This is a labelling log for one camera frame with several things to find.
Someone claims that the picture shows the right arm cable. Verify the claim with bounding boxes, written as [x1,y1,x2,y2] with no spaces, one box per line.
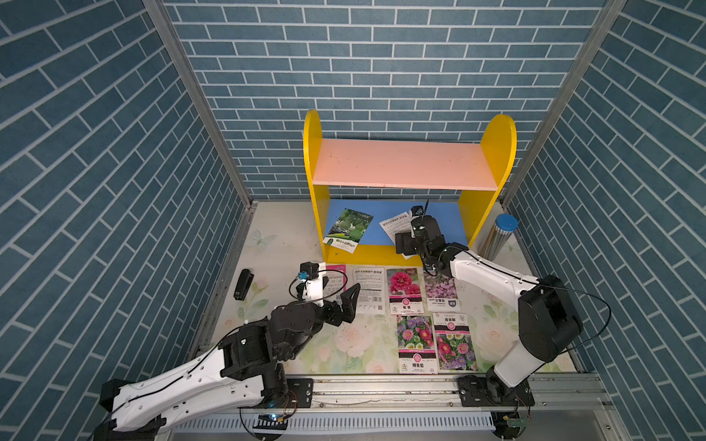
[468,250,613,359]

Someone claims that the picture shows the white text packet shelf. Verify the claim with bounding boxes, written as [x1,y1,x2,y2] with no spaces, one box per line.
[380,211,412,244]

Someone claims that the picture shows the yellow shelf with pink board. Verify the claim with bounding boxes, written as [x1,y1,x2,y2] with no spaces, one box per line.
[303,110,518,266]

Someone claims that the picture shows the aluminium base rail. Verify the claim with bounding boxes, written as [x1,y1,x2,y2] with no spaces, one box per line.
[158,373,629,440]

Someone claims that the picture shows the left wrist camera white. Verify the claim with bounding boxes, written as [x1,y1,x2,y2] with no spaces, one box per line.
[295,262,325,307]

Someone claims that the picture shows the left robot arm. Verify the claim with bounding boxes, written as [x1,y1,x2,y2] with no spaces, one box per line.
[93,284,360,440]

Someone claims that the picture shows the pink bordered seed packet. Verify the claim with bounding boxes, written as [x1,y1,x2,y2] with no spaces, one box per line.
[324,265,347,296]

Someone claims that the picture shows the floral table mat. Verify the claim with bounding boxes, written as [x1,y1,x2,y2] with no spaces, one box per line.
[199,201,564,376]

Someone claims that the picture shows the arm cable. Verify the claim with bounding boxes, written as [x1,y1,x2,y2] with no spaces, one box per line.
[288,268,349,304]
[468,250,613,359]

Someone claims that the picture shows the steel bottle blue lid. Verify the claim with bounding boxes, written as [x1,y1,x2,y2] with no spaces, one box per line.
[478,213,518,260]

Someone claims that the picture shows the white text seed packet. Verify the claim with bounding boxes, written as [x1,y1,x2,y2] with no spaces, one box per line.
[352,266,386,315]

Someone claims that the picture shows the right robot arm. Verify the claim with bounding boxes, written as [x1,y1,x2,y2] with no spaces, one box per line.
[395,215,583,406]

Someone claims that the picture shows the small black device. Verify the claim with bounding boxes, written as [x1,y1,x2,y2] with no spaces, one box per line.
[233,268,254,301]

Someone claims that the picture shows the purple flower seed packet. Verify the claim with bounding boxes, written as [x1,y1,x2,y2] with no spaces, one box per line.
[424,274,461,312]

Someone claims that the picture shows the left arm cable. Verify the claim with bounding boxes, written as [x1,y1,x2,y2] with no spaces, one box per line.
[288,268,349,304]

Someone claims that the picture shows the magenta hollyhock seed packet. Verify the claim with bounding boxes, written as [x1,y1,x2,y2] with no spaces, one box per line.
[385,268,424,315]

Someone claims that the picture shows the mixed flower seed packet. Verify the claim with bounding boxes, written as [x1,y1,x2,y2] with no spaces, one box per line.
[396,315,439,375]

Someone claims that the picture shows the red zinnia seed packet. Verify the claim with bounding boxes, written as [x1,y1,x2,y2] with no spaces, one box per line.
[432,312,477,371]

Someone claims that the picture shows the green gourd seed packet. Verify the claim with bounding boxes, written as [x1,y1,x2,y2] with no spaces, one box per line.
[323,209,373,254]

